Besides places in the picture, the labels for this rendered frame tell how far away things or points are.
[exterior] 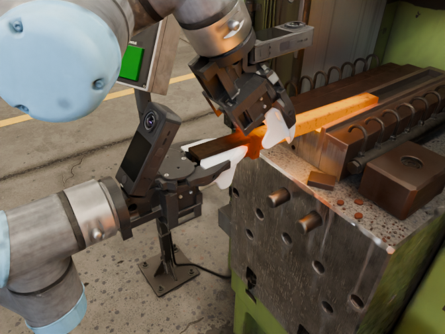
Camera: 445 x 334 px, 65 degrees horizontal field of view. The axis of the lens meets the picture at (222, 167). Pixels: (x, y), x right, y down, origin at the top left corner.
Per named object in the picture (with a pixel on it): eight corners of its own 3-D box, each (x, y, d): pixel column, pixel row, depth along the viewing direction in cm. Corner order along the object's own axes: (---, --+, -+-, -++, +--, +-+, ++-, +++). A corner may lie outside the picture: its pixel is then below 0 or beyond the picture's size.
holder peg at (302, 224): (304, 238, 58) (306, 227, 57) (293, 228, 60) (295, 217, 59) (320, 228, 60) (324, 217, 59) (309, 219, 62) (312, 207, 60)
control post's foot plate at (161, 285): (157, 300, 143) (155, 287, 138) (136, 264, 158) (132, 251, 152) (202, 275, 153) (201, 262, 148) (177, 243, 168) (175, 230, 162)
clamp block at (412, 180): (401, 222, 53) (416, 191, 49) (355, 193, 59) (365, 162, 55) (442, 193, 59) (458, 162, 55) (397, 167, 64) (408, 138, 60)
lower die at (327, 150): (338, 181, 61) (349, 140, 56) (264, 132, 74) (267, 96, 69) (459, 114, 80) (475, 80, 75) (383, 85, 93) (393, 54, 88)
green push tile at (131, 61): (135, 80, 80) (142, 48, 79) (111, 74, 83) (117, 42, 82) (140, 82, 82) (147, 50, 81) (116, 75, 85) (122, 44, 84)
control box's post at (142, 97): (167, 275, 153) (126, 14, 88) (163, 269, 156) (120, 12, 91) (175, 271, 155) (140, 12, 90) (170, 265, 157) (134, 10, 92)
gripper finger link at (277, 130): (268, 161, 56) (243, 122, 50) (293, 136, 57) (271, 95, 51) (280, 169, 54) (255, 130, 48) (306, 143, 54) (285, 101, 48)
